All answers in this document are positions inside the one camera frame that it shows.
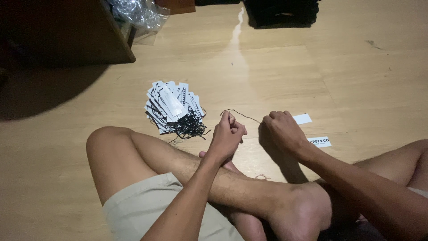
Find black fabric stack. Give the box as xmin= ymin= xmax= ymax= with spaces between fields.
xmin=243 ymin=0 xmax=321 ymax=29

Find person's left hand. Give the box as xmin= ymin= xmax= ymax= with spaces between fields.
xmin=206 ymin=111 xmax=248 ymax=165

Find beige shorts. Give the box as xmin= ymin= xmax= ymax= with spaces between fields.
xmin=102 ymin=172 xmax=245 ymax=241

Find pile of strung white tags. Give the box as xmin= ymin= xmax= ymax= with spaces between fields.
xmin=144 ymin=80 xmax=211 ymax=144

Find brown wooden furniture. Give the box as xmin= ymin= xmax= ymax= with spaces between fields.
xmin=0 ymin=0 xmax=136 ymax=69

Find printed white paper tag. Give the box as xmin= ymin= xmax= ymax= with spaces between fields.
xmin=307 ymin=136 xmax=332 ymax=148

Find person's left leg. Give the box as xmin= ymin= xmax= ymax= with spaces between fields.
xmin=86 ymin=126 xmax=333 ymax=241

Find clear plastic bag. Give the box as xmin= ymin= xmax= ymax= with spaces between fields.
xmin=106 ymin=0 xmax=171 ymax=46

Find person's right hand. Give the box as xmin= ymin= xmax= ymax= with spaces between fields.
xmin=262 ymin=110 xmax=310 ymax=156

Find person's right leg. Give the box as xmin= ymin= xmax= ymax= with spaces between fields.
xmin=199 ymin=139 xmax=428 ymax=241

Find person's leg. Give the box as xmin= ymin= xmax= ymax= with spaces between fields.
xmin=199 ymin=139 xmax=428 ymax=241
xmin=86 ymin=126 xmax=333 ymax=241

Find thin black string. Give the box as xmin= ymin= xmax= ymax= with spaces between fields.
xmin=220 ymin=109 xmax=263 ymax=125

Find brown wooden board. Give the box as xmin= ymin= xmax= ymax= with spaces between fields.
xmin=154 ymin=0 xmax=196 ymax=15

